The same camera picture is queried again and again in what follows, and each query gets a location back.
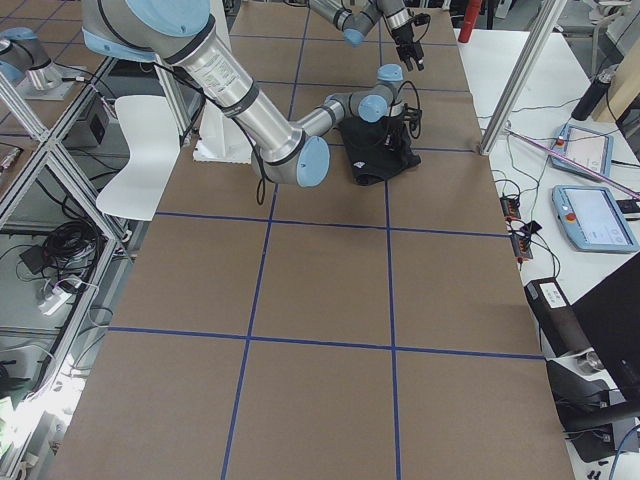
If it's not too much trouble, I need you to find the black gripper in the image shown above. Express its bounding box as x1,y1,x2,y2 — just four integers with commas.
391,13,430,71
383,103,423,150

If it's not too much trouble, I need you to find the black graphic t-shirt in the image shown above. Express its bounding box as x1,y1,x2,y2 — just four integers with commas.
338,117,421,186

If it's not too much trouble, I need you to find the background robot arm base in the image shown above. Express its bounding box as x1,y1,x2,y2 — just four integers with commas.
1,27,71,101

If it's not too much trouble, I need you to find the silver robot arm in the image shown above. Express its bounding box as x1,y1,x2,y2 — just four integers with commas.
306,0,431,71
82,1,431,187

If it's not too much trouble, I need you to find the red cylinder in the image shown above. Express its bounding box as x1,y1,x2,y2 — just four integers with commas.
458,0,483,43

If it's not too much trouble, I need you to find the orange terminal block strip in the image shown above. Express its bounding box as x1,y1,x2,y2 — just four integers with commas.
500,195,533,265

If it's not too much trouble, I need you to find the black water bottle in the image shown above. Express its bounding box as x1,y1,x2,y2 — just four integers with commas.
571,67,615,121

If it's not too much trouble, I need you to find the far teach pendant tablet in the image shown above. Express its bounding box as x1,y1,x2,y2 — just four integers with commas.
551,124,613,176

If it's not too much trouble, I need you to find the teach pendant tablet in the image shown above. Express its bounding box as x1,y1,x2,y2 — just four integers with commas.
551,185,639,254
551,124,613,176

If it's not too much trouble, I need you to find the metal reacher grabber tool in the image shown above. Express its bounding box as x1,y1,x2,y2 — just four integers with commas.
503,125,640,202

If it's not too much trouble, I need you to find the near teach pendant tablet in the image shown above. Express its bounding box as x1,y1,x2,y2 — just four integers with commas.
551,185,639,254

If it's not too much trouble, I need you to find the white plastic chair seat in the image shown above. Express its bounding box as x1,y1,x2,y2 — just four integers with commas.
96,95,181,221

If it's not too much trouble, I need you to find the aluminium frame post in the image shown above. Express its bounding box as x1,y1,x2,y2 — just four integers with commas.
479,0,567,155

